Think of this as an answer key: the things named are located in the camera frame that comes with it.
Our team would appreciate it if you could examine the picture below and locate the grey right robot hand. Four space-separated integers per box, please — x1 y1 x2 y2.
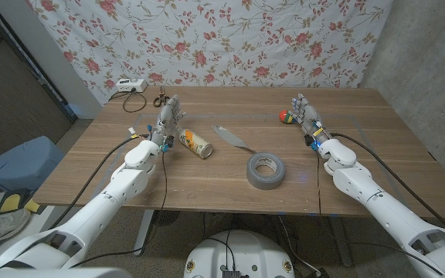
290 93 331 146

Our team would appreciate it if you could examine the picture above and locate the grey duct tape roll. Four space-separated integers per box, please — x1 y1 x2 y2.
212 124 287 191

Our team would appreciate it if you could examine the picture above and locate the grey shoe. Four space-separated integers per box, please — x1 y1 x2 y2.
0 208 32 250

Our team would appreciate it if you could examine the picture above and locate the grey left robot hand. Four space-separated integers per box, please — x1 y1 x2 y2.
151 94 187 146

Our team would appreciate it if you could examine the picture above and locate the grey floor cable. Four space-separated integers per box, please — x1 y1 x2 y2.
278 215 324 277

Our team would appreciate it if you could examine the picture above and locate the black looped power cord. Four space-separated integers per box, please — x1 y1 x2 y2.
108 89 148 114

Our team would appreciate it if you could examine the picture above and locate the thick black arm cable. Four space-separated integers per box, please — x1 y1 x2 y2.
48 133 150 231
329 132 445 232

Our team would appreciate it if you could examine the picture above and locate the floral backdrop cloth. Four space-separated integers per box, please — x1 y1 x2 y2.
27 0 396 106

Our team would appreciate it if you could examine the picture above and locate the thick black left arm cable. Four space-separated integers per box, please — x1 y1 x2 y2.
48 133 150 231

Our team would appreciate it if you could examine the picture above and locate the white power strip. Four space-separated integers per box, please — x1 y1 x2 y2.
115 78 148 93

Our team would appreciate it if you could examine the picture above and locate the colourful striped wooden maraca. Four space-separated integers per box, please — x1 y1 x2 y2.
278 110 297 124

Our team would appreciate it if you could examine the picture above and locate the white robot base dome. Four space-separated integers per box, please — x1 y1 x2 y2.
183 229 296 278

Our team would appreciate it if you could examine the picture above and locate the grey table leg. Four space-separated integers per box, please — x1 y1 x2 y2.
329 215 354 268
133 209 156 257

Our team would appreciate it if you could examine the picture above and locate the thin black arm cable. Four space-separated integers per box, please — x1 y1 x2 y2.
314 148 444 276
70 150 169 268

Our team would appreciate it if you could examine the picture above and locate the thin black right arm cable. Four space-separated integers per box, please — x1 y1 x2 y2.
314 148 444 276

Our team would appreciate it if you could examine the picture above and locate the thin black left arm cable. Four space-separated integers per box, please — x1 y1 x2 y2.
70 150 169 268

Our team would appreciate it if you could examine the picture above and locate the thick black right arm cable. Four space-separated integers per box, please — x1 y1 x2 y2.
329 132 445 232

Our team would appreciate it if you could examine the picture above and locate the yellow and black floor object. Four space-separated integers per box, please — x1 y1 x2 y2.
0 188 48 215

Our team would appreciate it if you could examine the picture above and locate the white robot torso cover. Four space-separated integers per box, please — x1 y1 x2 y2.
0 267 133 278

